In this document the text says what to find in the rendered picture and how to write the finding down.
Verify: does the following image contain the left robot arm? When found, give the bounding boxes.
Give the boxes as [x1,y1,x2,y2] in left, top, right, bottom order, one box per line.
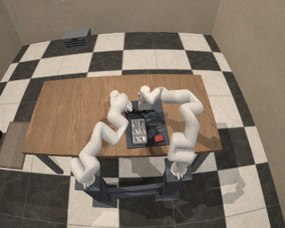
[69,90,129,189]

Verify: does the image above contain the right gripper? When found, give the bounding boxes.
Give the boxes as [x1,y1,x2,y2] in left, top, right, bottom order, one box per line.
[138,100,151,113]

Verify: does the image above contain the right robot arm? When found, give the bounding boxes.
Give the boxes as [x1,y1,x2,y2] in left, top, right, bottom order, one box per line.
[138,86,203,179]

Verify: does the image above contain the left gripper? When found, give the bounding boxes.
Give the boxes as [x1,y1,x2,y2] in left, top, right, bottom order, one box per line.
[124,101,135,114]

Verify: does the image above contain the red rectangular block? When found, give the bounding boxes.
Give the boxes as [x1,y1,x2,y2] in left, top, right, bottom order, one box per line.
[154,135,164,143]

